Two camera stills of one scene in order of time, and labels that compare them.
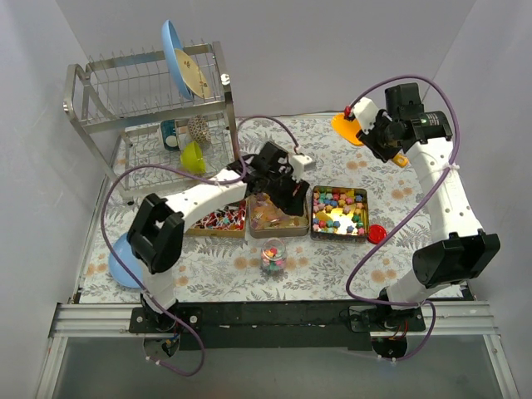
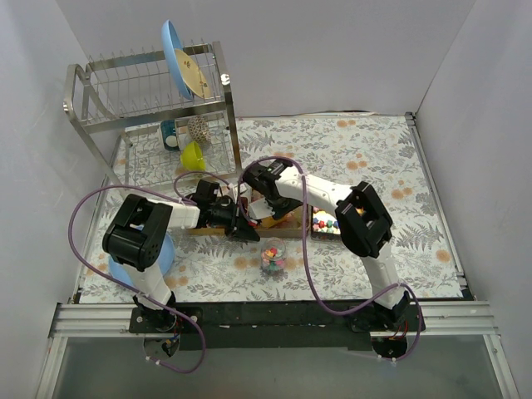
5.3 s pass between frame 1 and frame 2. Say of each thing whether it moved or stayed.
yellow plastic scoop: moved
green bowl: stayed
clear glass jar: stayed
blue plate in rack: stayed
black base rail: stayed
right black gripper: moved
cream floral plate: stayed
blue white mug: stayed
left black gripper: moved
